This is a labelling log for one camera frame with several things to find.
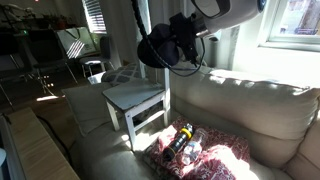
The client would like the light wooden table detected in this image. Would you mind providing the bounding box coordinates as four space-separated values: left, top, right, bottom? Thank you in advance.
0 107 81 180

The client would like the white wooden chair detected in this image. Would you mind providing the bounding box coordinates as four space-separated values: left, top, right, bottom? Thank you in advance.
102 59 172 152

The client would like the black yellow flashlight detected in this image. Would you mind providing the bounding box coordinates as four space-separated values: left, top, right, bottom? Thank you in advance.
162 123 195 162

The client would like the black floor cable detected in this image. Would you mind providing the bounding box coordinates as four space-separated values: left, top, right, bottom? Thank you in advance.
35 114 73 165

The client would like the grey upholstered chair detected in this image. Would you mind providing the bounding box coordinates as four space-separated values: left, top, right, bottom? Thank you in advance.
78 35 113 79

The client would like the black hat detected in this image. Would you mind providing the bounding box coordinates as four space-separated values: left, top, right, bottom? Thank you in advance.
136 23 182 70

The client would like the plain grey cushion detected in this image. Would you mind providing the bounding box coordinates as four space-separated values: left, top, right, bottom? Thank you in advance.
62 82 116 137

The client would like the clear plastic water bottle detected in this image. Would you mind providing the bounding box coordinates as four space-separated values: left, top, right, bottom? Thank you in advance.
181 127 209 166

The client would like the grey white patterned cushion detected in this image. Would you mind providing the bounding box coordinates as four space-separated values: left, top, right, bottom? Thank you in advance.
100 61 145 87

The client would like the black folding chair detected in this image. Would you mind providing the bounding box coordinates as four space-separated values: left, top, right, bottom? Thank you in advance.
23 29 80 95

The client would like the window with blinds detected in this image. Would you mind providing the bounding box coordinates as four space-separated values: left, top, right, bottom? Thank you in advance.
81 0 108 35

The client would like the red white patterned cloth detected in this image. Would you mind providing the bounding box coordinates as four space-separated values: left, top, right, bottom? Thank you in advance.
143 118 252 180

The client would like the white framed window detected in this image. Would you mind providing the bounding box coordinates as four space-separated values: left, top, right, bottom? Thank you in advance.
258 0 320 53

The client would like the cream fabric sofa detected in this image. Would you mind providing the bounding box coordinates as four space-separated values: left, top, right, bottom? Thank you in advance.
69 59 320 180

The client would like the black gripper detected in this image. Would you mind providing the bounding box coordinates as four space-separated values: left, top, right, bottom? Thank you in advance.
169 12 202 66

